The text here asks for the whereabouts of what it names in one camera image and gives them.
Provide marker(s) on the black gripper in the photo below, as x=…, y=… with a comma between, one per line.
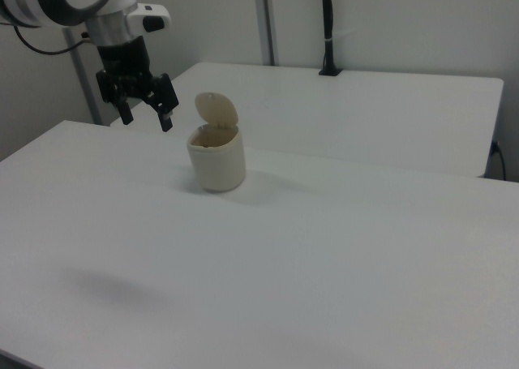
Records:
x=123, y=58

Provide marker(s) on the beige trash bin lid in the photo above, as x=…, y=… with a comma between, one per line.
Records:
x=215, y=107

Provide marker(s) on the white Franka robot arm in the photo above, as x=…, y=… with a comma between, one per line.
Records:
x=48, y=0

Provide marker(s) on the cream plastic trash bin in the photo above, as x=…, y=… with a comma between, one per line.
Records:
x=217, y=166

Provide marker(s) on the white side table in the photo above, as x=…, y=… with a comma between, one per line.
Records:
x=344, y=113

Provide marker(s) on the aluminium wall profile post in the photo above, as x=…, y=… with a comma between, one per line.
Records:
x=267, y=20
x=83, y=81

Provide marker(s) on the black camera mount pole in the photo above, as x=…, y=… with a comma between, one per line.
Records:
x=328, y=28

